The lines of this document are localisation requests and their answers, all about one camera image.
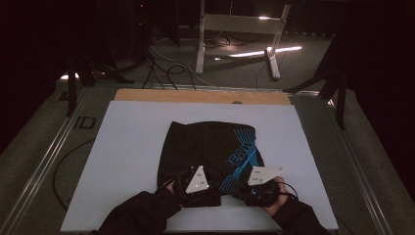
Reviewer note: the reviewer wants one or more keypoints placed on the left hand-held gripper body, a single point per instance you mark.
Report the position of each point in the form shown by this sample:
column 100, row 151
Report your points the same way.
column 197, row 181

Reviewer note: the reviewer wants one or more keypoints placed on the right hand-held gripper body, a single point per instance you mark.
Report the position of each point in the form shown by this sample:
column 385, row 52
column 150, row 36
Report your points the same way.
column 262, row 176

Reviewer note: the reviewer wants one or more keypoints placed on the black shorts with blue print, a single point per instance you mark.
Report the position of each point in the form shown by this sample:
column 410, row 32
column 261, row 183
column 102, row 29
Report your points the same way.
column 202, row 147

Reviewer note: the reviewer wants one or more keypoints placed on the person's left hand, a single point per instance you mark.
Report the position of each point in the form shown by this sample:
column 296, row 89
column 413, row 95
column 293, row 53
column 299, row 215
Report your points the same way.
column 171, row 187

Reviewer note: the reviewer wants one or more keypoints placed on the person's right hand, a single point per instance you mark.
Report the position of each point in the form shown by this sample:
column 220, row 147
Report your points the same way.
column 282, row 196

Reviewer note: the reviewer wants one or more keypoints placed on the white board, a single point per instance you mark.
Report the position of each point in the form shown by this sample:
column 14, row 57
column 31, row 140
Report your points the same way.
column 130, row 130

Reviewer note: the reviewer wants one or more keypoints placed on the dark metal stand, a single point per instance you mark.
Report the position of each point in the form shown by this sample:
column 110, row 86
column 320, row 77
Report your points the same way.
column 71, row 94
column 341, row 104

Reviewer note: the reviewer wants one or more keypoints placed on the dark curtain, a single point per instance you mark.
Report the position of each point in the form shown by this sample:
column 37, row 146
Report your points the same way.
column 29, row 65
column 385, row 81

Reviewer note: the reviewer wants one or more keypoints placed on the metal floor rail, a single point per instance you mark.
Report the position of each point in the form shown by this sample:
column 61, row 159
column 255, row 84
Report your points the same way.
column 42, row 166
column 362, row 176

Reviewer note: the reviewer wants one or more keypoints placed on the white desk frame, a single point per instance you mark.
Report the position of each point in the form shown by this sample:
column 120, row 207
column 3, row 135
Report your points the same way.
column 241, row 24

